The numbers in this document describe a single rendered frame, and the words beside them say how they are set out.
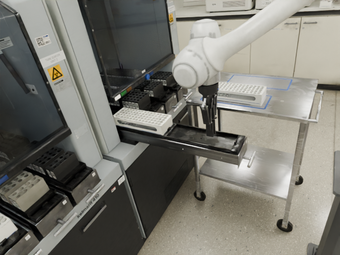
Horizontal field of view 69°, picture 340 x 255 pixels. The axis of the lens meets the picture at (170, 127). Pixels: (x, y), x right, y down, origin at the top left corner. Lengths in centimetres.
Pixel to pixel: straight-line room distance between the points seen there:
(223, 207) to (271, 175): 41
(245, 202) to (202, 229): 37
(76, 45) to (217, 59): 57
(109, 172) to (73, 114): 30
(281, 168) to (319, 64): 179
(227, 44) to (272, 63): 265
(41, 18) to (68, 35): 11
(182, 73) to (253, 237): 129
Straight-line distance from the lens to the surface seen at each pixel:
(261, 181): 165
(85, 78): 108
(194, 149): 107
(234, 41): 69
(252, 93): 128
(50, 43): 99
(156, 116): 120
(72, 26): 105
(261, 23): 71
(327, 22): 317
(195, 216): 182
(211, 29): 83
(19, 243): 98
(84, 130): 111
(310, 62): 329
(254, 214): 184
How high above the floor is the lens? 146
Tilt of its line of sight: 33 degrees down
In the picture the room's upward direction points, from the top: 9 degrees counter-clockwise
